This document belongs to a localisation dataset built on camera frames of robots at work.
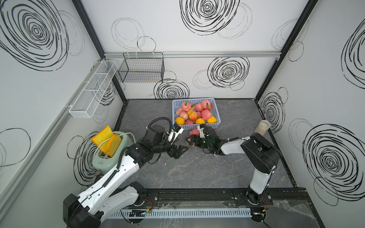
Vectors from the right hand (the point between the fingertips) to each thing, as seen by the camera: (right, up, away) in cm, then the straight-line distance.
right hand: (189, 141), depth 92 cm
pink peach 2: (+12, +25, +10) cm, 30 cm away
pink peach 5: (+12, +17, +8) cm, 22 cm away
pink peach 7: (+4, +6, +1) cm, 7 cm away
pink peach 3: (-8, +19, +13) cm, 24 cm away
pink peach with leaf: (-2, +23, +10) cm, 26 cm away
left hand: (-4, +3, -20) cm, 21 cm away
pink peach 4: (-4, +17, +8) cm, 19 cm away
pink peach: (+7, +22, +16) cm, 29 cm away
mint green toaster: (-44, -7, -21) cm, 49 cm away
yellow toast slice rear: (-46, +7, -15) cm, 49 cm away
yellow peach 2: (-7, +13, +8) cm, 16 cm away
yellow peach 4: (+16, +14, +9) cm, 23 cm away
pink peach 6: (0, +12, +8) cm, 14 cm away
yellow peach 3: (+8, +13, +8) cm, 17 cm away
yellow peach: (0, +19, +11) cm, 22 cm away
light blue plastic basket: (+19, +18, +14) cm, 30 cm away
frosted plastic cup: (+48, +10, 0) cm, 49 cm away
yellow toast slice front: (-39, +2, -21) cm, 44 cm away
